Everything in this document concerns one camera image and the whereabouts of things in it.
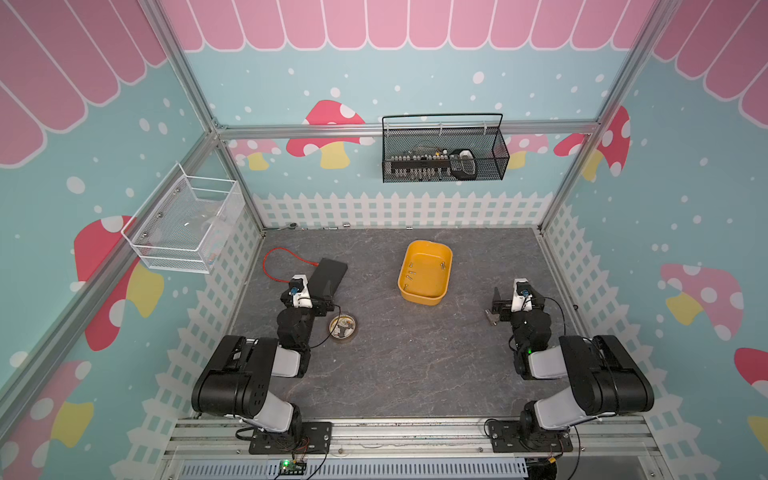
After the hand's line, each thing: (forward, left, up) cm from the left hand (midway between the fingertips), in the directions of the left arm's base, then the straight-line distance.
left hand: (316, 284), depth 89 cm
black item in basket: (+30, -44, +23) cm, 58 cm away
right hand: (+1, -60, 0) cm, 60 cm away
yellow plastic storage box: (+14, -34, -11) cm, 39 cm away
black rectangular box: (+12, +1, -14) cm, 19 cm away
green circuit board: (-44, +1, -14) cm, 46 cm away
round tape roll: (-8, -8, -10) cm, 16 cm away
